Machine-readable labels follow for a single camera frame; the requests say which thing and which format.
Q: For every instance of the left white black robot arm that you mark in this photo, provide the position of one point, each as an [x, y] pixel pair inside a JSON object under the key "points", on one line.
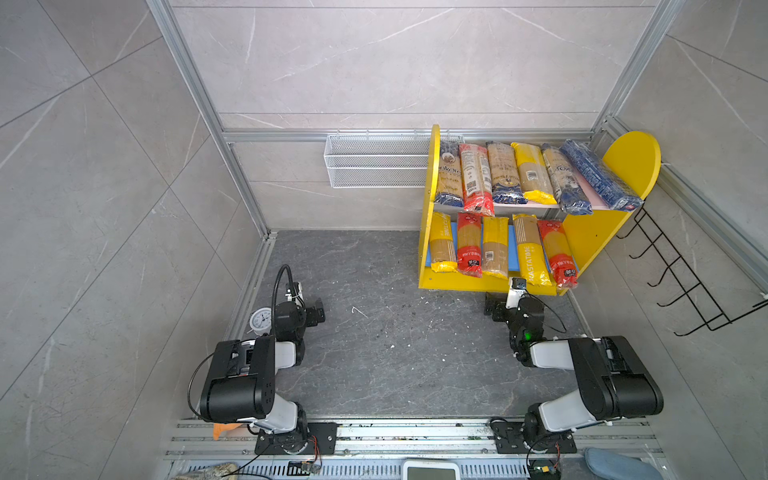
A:
{"points": [[240, 386]]}

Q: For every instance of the white digital scale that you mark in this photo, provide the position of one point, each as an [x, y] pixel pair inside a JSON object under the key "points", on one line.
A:
{"points": [[426, 469]]}

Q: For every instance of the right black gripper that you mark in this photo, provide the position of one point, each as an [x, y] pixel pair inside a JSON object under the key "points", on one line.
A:
{"points": [[501, 307]]}

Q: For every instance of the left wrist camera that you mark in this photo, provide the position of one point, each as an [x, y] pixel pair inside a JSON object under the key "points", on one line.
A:
{"points": [[294, 293]]}

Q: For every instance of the thin red spaghetti bag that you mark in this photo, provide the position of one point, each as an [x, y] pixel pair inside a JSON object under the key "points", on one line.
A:
{"points": [[469, 244]]}

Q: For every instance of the blue Sankara spaghetti bag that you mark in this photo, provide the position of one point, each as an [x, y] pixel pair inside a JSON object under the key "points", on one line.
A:
{"points": [[449, 183]]}

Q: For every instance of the white wire mesh basket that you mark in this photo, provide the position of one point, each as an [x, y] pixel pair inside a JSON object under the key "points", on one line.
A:
{"points": [[378, 161]]}

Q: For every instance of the yellow label spaghetti bag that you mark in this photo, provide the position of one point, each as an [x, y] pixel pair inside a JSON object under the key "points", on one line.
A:
{"points": [[532, 261]]}

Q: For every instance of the dark blue end spaghetti bag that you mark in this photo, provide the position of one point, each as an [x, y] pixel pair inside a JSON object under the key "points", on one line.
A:
{"points": [[505, 180]]}

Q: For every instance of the yellow Pastatime spaghetti bag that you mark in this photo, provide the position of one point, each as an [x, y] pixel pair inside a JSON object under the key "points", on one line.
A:
{"points": [[443, 258]]}

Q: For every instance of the white analog alarm clock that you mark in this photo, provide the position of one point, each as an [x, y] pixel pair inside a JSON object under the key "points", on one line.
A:
{"points": [[260, 321]]}

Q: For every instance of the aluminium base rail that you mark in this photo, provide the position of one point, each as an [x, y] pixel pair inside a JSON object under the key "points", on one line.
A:
{"points": [[368, 448]]}

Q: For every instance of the yellow pink blue wooden shelf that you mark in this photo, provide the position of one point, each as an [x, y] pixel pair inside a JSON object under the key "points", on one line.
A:
{"points": [[635, 157]]}

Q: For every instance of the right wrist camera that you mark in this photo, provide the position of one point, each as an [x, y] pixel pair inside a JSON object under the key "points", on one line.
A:
{"points": [[517, 289]]}

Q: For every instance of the black wire hook rack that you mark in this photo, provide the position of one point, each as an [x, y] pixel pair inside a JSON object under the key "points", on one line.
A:
{"points": [[678, 274]]}

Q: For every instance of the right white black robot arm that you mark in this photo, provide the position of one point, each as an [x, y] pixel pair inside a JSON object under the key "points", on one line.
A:
{"points": [[612, 382]]}

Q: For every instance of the red label spaghetti bag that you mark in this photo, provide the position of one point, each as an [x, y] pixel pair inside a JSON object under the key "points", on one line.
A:
{"points": [[477, 188]]}

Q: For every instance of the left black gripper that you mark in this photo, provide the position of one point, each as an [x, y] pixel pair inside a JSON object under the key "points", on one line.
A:
{"points": [[311, 318]]}

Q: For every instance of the blue grey cloth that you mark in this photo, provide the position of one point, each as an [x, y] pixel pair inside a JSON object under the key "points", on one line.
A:
{"points": [[611, 466]]}

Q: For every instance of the yellow end spaghetti bag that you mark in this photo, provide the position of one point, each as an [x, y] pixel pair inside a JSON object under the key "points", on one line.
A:
{"points": [[534, 178]]}

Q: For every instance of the orange plush toy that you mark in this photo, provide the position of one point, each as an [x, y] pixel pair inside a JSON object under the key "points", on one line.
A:
{"points": [[219, 429]]}

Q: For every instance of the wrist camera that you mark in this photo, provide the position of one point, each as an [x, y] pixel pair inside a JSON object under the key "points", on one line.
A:
{"points": [[517, 289], [294, 293]]}

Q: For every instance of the plain yellow top spaghetti bag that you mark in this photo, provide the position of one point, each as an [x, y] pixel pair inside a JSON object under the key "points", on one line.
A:
{"points": [[495, 246]]}

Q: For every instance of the blue Barilla spaghetti box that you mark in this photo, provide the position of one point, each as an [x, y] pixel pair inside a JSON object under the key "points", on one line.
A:
{"points": [[614, 192]]}

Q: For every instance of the blue trim spaghetti bag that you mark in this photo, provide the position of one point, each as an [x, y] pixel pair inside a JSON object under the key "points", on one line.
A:
{"points": [[567, 191]]}

